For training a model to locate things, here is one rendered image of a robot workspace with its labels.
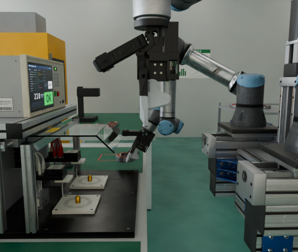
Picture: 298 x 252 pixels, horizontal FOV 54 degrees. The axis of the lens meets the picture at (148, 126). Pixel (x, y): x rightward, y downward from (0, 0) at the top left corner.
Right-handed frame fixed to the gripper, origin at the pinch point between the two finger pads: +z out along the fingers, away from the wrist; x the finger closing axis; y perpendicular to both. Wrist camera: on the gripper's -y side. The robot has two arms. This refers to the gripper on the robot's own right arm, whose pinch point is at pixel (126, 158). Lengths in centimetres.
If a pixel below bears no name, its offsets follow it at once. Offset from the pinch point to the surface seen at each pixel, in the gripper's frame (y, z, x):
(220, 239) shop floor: 101, 35, 56
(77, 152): -22.2, 0.5, -30.1
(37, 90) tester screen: -44, -20, -52
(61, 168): -23, 1, -54
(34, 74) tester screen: -46, -25, -54
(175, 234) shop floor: 71, 53, 64
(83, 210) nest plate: -8, 8, -59
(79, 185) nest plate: -14.2, 11.8, -33.8
